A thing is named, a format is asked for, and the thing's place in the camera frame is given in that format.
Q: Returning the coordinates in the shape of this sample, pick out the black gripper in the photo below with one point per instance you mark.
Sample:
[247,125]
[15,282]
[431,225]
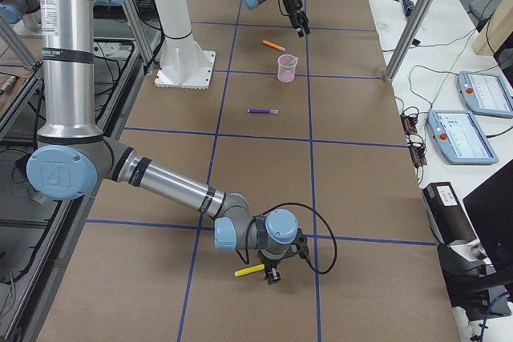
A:
[268,258]
[292,7]

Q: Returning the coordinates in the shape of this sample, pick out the yellow highlighter pen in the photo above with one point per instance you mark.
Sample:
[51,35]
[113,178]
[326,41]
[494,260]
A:
[249,270]

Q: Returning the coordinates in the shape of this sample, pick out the green highlighter pen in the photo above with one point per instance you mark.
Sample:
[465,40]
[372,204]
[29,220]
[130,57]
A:
[290,62]

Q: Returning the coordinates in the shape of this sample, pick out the orange highlighter pen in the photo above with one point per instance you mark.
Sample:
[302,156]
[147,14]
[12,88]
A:
[273,45]

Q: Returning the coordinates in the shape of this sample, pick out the pink plastic pen holder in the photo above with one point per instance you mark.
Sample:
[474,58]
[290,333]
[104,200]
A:
[284,75]

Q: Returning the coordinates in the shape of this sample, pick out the purple highlighter pen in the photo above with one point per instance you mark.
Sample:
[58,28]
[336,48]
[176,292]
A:
[262,111]

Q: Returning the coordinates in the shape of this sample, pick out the small circuit board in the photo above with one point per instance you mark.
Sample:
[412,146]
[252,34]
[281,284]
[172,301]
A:
[409,124]

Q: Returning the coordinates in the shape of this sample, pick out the black box with label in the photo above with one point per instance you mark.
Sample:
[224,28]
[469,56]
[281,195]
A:
[447,218]

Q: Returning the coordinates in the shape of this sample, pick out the near blue teach pendant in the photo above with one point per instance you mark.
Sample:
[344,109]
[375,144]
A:
[460,138]

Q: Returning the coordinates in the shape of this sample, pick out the blue teach pendant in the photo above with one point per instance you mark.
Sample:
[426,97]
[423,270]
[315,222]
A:
[460,138]
[485,94]

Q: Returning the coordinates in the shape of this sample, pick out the far blue teach pendant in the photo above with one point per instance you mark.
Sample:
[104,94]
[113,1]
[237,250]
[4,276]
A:
[485,94]

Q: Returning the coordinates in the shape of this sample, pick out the wooden board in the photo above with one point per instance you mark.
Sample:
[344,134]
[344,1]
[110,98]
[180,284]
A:
[496,31]

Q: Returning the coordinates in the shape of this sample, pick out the black computer monitor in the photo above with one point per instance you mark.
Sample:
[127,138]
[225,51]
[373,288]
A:
[489,207]

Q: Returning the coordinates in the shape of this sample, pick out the wrist black camera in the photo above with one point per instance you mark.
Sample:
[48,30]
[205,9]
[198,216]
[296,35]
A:
[300,245]

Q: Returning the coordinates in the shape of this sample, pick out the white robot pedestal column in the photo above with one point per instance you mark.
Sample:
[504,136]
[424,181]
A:
[183,63]

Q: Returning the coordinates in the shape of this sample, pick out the aluminium frame post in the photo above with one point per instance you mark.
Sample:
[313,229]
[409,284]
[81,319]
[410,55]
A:
[407,37]

